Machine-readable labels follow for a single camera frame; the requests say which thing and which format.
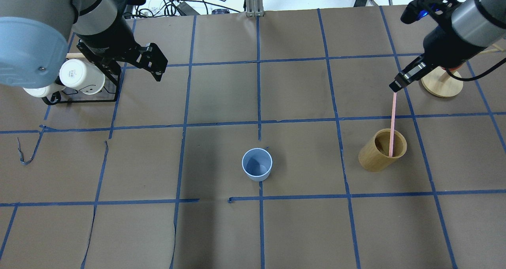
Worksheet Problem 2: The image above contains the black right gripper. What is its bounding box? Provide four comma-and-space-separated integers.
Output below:
389, 24, 481, 92

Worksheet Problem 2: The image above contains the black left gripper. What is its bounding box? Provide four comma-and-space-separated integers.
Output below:
75, 12, 168, 82

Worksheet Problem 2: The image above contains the light blue plastic cup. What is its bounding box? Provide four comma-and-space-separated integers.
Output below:
242, 148, 273, 182

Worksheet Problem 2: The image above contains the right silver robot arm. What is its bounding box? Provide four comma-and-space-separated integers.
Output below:
390, 0, 506, 92

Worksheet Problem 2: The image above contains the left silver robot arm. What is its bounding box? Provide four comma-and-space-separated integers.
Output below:
0, 0, 168, 88

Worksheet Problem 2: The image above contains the wooden cup tree stand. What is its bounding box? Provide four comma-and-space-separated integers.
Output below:
421, 44, 506, 98

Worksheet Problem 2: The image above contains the orange cup on stand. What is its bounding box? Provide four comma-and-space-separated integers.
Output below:
445, 64, 463, 72

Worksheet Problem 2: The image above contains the white mug near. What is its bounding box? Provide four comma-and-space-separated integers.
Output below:
59, 58, 106, 95

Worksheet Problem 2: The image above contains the white mug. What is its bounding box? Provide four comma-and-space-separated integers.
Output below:
23, 83, 65, 98
59, 58, 106, 95

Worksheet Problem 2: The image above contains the bamboo cylinder holder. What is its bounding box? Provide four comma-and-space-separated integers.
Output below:
358, 128, 407, 172

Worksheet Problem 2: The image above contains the white mug far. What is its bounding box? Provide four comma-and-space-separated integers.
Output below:
23, 83, 65, 98

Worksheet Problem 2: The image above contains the black wire mug rack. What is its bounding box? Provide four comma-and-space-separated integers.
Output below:
40, 40, 122, 106

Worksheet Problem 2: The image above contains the aluminium frame post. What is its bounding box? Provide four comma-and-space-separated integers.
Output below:
245, 0, 264, 17

